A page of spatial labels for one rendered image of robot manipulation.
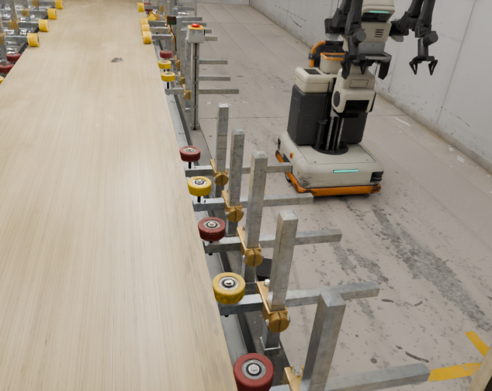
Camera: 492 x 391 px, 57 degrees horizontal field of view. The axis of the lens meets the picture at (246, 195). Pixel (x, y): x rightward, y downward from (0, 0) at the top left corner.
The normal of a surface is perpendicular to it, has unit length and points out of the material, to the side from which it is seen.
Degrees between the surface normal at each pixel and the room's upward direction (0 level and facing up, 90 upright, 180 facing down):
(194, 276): 0
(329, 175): 90
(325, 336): 90
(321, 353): 90
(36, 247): 0
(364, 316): 0
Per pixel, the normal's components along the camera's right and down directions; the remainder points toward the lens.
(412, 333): 0.07, -0.86
